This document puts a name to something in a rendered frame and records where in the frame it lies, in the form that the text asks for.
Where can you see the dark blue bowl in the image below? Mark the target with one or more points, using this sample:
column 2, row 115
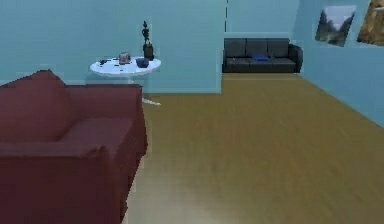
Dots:
column 142, row 62

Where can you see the dark potted house plant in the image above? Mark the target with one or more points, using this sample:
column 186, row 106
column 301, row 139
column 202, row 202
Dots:
column 147, row 46

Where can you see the dark red armchair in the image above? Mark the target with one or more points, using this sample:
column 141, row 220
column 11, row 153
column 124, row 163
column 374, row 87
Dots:
column 50, row 133

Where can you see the white round table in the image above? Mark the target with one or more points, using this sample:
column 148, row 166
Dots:
column 116, row 69

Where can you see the brown framed picture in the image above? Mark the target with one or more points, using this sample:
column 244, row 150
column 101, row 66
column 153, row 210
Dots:
column 372, row 25

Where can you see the mountain landscape framed picture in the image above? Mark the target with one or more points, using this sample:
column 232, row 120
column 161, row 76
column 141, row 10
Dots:
column 334, row 26

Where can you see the pink grey box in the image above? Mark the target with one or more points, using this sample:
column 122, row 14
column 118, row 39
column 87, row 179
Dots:
column 124, row 58

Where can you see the black sofa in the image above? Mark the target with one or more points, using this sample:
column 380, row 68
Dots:
column 263, row 58

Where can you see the blue cushion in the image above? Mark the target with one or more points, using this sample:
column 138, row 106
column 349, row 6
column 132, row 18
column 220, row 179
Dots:
column 260, row 57

